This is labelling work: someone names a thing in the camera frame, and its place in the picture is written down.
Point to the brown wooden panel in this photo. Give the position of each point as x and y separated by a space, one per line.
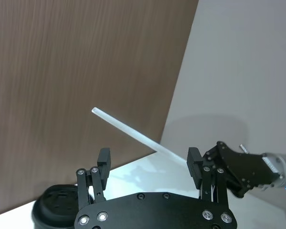
81 78

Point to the white plastic straw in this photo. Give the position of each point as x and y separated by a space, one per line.
138 133

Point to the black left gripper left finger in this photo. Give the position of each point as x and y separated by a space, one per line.
102 167

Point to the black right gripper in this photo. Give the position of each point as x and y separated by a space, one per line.
245 169

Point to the black cup with lid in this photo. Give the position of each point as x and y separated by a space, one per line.
57 205

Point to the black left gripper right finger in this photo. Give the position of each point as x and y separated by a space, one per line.
195 167

